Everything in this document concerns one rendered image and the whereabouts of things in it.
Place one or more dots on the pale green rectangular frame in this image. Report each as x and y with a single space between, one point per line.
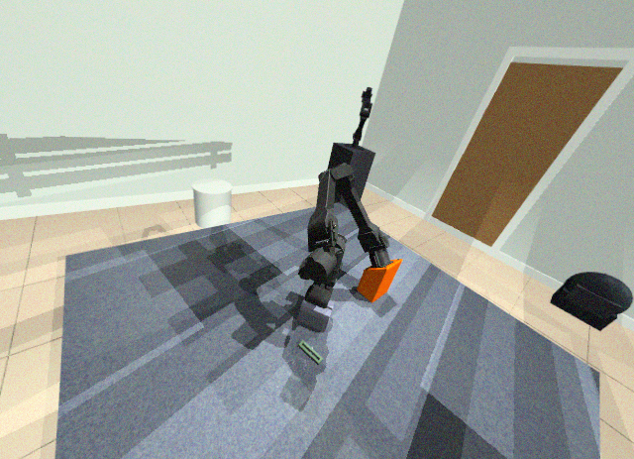
312 351

